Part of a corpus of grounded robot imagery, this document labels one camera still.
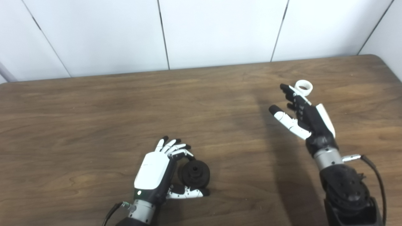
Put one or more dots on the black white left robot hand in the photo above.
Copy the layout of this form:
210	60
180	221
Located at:
152	171

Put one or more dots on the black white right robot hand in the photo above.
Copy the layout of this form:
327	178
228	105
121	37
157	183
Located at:
314	122

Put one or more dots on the round black plastic part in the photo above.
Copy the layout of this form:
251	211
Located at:
198	177

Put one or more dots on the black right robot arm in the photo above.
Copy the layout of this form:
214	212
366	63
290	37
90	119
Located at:
345	188

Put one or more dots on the grey wall corner trim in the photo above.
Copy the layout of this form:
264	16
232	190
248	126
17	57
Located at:
6	73

